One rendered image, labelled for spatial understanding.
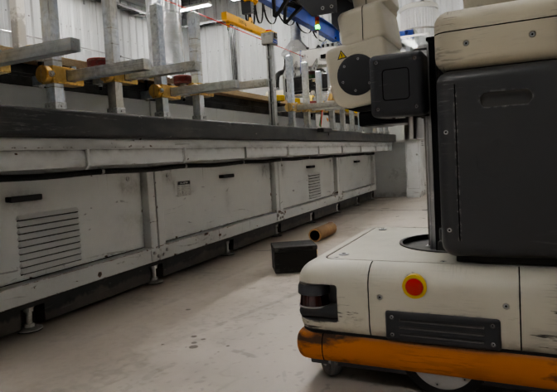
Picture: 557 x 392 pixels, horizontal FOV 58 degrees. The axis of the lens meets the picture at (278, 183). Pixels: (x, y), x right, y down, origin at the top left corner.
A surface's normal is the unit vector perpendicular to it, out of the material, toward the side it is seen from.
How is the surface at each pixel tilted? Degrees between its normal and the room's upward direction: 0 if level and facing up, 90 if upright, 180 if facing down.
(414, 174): 90
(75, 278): 90
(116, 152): 90
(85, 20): 90
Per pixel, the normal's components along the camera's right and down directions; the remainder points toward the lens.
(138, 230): 0.90, -0.03
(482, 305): -0.43, 0.07
